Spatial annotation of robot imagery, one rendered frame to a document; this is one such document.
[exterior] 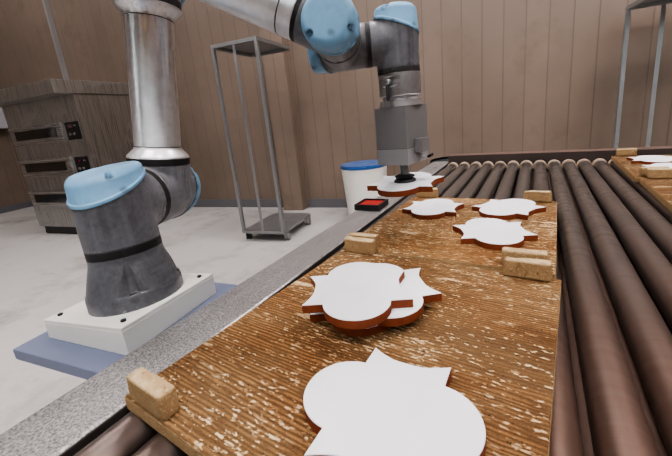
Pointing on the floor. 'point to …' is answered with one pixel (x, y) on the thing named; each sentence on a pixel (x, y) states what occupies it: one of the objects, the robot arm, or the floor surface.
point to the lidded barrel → (364, 174)
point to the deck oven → (65, 137)
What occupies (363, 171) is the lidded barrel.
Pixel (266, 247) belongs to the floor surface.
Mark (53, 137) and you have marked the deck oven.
